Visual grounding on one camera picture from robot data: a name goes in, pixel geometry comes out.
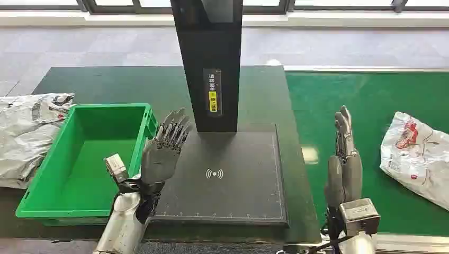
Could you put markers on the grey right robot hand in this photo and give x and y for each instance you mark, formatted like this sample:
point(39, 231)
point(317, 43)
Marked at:
point(345, 175)

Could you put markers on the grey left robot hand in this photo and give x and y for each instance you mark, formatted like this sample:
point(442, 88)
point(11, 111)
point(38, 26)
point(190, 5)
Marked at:
point(158, 161)

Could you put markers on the white parcel bag red print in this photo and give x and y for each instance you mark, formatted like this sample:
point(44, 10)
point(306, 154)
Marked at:
point(417, 157)

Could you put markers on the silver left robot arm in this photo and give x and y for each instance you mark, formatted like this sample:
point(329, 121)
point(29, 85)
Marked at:
point(121, 224)

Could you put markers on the green conveyor belt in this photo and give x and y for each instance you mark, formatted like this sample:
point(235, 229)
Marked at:
point(372, 105)

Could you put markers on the green plastic crate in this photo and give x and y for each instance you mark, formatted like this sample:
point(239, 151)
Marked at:
point(80, 168)

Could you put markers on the black yellow label sticker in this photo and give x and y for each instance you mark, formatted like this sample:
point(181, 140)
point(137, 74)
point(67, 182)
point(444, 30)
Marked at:
point(212, 92)

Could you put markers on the black scanner pillar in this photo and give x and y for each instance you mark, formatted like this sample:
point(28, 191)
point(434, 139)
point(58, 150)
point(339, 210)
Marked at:
point(210, 42)

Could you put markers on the small white object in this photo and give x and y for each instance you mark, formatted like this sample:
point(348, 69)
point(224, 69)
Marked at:
point(273, 62)

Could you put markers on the crumpled grey parcel bag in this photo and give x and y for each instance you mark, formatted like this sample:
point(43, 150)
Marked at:
point(26, 140)

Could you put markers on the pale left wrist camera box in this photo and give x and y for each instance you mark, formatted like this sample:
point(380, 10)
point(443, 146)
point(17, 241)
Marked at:
point(116, 167)

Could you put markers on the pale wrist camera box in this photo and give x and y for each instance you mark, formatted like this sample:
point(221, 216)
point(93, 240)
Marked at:
point(116, 167)
point(359, 215)

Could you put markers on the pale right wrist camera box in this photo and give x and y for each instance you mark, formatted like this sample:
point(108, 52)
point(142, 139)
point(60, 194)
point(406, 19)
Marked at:
point(359, 215)

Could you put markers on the dark window frame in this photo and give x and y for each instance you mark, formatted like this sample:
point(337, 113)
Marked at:
point(147, 6)

